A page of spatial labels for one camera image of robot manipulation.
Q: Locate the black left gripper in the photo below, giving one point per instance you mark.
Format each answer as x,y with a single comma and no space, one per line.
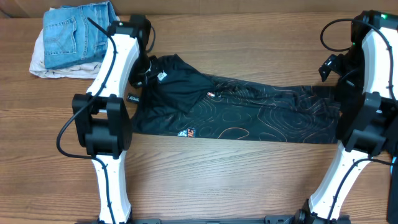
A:
136,81

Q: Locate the folded blue denim jeans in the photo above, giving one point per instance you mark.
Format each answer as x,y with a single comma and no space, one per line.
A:
71,39

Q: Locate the folded white cloth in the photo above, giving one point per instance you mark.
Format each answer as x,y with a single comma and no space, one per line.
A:
85,70

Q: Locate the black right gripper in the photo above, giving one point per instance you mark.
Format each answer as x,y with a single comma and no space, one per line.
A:
331,65

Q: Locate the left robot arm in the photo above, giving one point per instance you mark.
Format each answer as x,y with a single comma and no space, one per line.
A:
100,115

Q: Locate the black patterned sports jersey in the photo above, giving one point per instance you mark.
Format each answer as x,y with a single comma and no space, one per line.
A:
181,101

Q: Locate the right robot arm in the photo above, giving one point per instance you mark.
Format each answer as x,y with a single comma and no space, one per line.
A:
367,91

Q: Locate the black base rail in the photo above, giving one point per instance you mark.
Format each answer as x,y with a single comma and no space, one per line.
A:
270,219

